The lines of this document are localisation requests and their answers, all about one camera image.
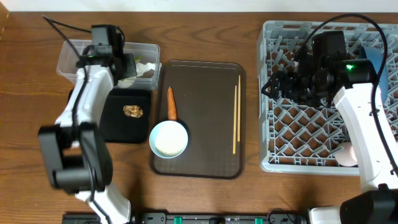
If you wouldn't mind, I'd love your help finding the white tissue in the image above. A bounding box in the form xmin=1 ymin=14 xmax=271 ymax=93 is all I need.
xmin=117 ymin=62 xmax=155 ymax=88

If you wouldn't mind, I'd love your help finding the brown food scrap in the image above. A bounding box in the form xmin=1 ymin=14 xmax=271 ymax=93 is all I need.
xmin=123 ymin=105 xmax=144 ymax=118

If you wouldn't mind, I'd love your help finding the pink cup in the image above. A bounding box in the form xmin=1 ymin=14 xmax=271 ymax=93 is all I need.
xmin=335 ymin=142 xmax=358 ymax=167

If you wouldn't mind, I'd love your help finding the large blue plate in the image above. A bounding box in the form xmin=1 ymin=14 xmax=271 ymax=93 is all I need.
xmin=358 ymin=47 xmax=389 ymax=103

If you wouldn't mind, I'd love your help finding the light blue rice bowl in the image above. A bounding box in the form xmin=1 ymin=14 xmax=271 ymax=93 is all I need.
xmin=149 ymin=121 xmax=188 ymax=159

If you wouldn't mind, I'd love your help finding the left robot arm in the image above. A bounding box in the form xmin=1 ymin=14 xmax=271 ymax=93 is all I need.
xmin=38 ymin=24 xmax=135 ymax=223

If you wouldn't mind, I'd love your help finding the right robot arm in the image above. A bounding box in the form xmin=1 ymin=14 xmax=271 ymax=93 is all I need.
xmin=261 ymin=30 xmax=397 ymax=223

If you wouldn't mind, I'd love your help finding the grey dishwasher rack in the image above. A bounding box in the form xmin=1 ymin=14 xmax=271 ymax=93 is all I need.
xmin=257 ymin=21 xmax=397 ymax=176

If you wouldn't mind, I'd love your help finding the clear plastic bin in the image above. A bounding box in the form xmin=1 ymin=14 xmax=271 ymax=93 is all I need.
xmin=57 ymin=42 xmax=162 ymax=91

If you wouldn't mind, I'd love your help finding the left wooden chopstick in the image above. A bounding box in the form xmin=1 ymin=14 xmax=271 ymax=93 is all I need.
xmin=233 ymin=85 xmax=238 ymax=154

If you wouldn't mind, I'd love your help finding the wooden chopstick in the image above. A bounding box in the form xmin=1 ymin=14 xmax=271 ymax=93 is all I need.
xmin=233 ymin=85 xmax=238 ymax=154
xmin=237 ymin=75 xmax=241 ymax=142

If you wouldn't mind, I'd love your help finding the right wooden chopstick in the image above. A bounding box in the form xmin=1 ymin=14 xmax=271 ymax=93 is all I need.
xmin=237 ymin=75 xmax=241 ymax=142

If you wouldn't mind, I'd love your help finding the black plastic bin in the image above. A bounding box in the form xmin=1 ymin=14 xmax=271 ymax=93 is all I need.
xmin=67 ymin=88 xmax=152 ymax=144

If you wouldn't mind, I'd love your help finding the orange carrot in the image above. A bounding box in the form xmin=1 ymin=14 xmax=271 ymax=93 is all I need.
xmin=167 ymin=86 xmax=177 ymax=121

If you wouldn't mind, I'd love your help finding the dark brown serving tray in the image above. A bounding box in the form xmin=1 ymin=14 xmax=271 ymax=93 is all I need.
xmin=150 ymin=60 xmax=246 ymax=179

